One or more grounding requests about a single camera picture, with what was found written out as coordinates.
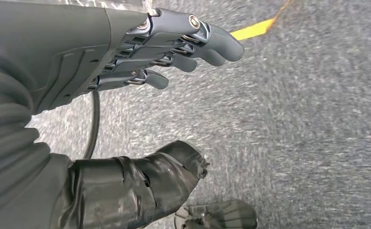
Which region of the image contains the yellow floor tape square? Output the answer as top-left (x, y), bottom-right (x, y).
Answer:
top-left (230, 0), bottom-right (292, 41)

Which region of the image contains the black cable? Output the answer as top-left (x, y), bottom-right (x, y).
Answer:
top-left (83, 91), bottom-right (101, 160)

